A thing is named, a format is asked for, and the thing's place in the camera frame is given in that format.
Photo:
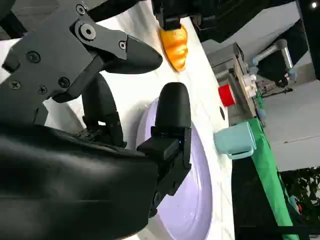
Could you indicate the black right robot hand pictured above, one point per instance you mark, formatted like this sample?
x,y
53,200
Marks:
x,y
62,180

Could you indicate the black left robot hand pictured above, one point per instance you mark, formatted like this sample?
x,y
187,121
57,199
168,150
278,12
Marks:
x,y
167,12

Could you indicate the orange and white bread roll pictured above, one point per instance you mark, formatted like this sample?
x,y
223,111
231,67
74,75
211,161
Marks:
x,y
175,50

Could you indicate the grey metal machine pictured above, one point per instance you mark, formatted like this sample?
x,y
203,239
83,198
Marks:
x,y
225,57

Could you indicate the red cylinder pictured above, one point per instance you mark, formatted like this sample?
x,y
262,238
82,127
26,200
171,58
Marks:
x,y
226,96

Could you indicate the small white device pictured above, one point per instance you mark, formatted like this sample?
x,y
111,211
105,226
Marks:
x,y
250,83

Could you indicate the lilac plate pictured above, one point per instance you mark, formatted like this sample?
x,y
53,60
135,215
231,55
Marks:
x,y
190,200

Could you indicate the pale green mug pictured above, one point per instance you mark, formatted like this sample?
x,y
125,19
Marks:
x,y
232,140

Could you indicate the green cloth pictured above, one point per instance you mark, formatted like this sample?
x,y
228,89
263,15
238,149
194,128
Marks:
x,y
270,180

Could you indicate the green potted plant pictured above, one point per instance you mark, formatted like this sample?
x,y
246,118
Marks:
x,y
305,190

